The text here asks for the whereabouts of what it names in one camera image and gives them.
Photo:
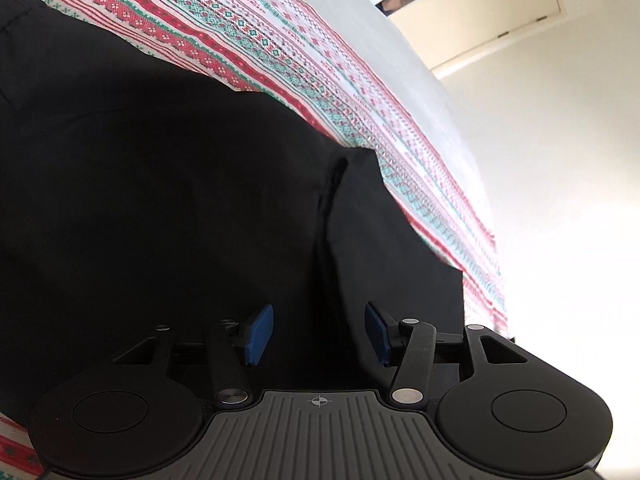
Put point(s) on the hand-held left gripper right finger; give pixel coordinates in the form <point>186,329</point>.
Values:
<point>376,334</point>

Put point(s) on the red green patterned blanket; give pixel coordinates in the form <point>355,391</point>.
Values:
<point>250,25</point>

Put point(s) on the cream door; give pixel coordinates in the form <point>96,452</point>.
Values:
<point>500,0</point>

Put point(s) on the black pants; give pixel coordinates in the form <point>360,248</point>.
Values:
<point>150,185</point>

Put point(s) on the bed with grey sheet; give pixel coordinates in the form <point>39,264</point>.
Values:
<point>390,60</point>

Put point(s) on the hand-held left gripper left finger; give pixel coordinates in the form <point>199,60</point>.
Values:
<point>260,334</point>

